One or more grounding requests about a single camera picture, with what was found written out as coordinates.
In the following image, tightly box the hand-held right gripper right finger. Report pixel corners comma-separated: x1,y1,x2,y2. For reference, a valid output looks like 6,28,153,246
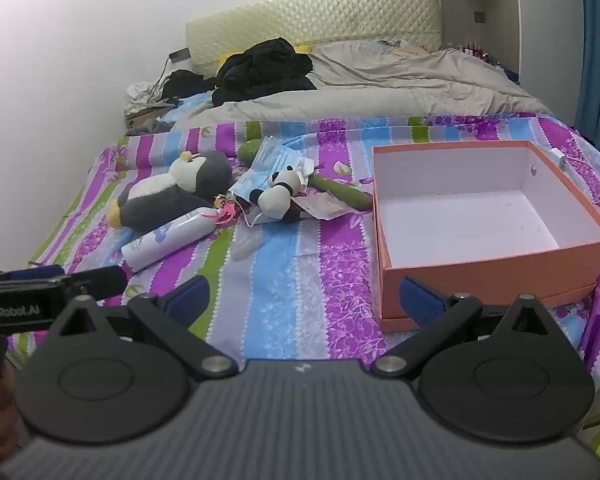
370,276,563,381

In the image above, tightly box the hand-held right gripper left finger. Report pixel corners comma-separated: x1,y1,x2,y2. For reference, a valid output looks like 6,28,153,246
47,276,239,381

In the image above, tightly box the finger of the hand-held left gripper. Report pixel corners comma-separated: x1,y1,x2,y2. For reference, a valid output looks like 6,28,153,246
0,266,65,283
55,266,129,303

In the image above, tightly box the orange cardboard box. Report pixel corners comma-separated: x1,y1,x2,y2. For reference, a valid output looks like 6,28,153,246
371,140,600,333

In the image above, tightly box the small panda plush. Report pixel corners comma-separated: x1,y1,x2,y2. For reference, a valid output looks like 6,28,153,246
249,167,313,223

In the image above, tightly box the blue face mask bundle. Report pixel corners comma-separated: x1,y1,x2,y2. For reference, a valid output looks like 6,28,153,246
228,136,315,211

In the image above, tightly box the white cylindrical bottle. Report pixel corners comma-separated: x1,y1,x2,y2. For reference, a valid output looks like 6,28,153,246
121,206,217,275

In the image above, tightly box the grey white penguin plush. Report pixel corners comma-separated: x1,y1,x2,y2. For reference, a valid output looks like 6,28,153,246
106,150,233,233

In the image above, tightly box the floral striped bed sheet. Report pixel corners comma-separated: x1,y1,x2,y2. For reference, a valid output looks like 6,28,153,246
7,112,600,411

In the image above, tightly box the green plush stick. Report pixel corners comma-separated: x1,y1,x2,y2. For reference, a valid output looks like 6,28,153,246
237,139,374,213

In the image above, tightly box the white paper tag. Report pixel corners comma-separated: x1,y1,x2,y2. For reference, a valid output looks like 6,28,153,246
292,195,348,221

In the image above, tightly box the brown cardboard box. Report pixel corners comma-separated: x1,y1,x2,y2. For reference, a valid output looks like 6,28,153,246
125,105,178,131

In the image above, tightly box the white crumpled cloth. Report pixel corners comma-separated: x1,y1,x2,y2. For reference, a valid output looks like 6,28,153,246
125,80,168,116

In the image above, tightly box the black cloth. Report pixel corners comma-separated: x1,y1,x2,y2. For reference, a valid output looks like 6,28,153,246
161,69,216,101

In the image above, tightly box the grey duvet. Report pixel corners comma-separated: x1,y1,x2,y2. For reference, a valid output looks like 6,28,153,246
170,40,553,126

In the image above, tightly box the black jacket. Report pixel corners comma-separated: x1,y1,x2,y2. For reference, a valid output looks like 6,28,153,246
211,37,318,107

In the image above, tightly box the patterned pillow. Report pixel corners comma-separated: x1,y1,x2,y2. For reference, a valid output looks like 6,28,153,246
377,37,428,58

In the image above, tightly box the row of small bottles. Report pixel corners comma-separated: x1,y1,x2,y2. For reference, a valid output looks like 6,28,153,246
457,42,503,68

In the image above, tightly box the yellow pillow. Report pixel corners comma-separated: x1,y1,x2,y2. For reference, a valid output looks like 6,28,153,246
216,44,313,68

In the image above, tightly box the grey white wardrobe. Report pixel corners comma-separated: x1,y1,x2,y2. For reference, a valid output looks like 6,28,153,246
435,0,588,126

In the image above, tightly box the cream quilted headboard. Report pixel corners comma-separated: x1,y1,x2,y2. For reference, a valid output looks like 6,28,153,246
185,0,442,78

